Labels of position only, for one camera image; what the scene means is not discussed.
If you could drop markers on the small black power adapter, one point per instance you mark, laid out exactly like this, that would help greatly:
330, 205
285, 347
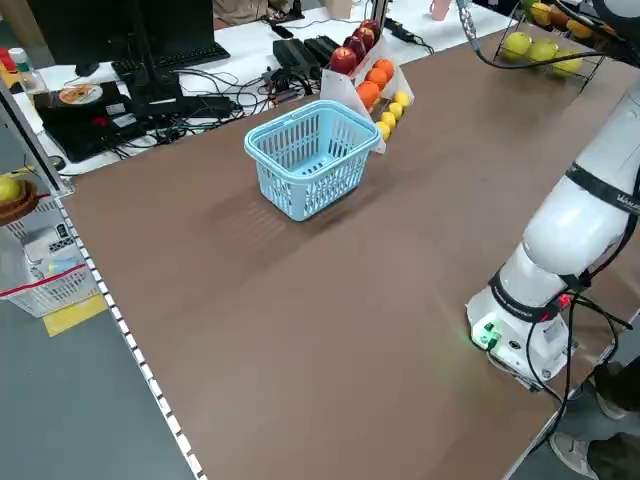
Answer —
400, 30

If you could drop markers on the large black power adapter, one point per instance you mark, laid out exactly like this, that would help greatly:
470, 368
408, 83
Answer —
322, 46
292, 52

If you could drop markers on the red mango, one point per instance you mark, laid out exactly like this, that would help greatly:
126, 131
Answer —
559, 15

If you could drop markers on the black keyboard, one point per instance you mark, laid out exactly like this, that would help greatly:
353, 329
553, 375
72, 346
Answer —
200, 54

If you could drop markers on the green mango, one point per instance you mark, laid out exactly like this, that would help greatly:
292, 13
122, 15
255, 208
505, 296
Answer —
527, 4

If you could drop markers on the white capped bottle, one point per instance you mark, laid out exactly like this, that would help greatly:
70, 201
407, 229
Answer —
17, 57

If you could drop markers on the yellow sheet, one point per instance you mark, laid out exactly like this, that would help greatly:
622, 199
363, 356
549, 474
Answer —
75, 317

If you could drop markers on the lemon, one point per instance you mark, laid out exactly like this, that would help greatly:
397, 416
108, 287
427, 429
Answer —
389, 119
395, 109
402, 98
383, 130

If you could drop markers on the yellow mango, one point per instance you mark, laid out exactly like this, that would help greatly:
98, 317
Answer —
541, 12
580, 27

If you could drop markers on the beige box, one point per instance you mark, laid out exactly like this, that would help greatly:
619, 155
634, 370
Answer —
342, 7

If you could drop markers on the clear bottle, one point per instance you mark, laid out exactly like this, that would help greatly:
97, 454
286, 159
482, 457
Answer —
32, 82

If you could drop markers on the tiered fruit display stand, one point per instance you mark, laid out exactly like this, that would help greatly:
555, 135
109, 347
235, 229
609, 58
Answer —
337, 90

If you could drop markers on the pink cup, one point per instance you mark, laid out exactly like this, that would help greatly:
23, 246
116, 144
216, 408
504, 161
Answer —
440, 9

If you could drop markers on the slotted table edge rail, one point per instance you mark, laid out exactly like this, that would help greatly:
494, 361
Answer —
130, 340

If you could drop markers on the person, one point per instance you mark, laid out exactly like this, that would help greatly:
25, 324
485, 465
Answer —
572, 452
235, 9

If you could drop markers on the black flat case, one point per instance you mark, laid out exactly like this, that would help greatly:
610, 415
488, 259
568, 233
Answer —
75, 130

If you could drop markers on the aluminium frame post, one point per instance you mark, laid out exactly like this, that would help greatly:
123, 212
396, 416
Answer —
27, 132
377, 10

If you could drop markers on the black phone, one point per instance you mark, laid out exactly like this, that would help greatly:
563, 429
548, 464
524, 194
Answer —
282, 31

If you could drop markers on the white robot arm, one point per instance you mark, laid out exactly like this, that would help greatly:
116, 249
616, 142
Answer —
565, 225

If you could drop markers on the yellow apple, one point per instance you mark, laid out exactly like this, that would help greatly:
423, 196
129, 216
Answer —
7, 190

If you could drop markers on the orange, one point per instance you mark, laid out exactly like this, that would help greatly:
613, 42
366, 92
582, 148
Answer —
367, 96
376, 80
386, 63
382, 71

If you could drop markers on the brown bowl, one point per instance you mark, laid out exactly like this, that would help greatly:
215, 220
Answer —
25, 205

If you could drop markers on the light blue plastic basket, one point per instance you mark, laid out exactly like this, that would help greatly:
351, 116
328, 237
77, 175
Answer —
298, 200

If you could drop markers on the red apple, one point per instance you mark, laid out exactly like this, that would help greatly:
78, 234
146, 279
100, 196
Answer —
366, 35
343, 61
356, 45
372, 25

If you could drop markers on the black tape roll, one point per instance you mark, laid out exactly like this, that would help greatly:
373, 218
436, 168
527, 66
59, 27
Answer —
51, 161

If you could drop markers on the round printed disc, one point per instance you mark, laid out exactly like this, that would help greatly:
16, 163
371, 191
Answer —
77, 94

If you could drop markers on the black power brick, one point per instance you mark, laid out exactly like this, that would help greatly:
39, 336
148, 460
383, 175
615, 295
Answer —
210, 106

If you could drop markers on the black monitor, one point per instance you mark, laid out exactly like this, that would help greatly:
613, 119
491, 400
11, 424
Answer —
100, 25

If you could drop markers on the black monitor stand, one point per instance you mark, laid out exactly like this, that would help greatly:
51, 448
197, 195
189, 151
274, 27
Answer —
150, 65

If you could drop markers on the red capped bottle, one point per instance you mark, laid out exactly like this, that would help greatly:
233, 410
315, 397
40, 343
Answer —
5, 60

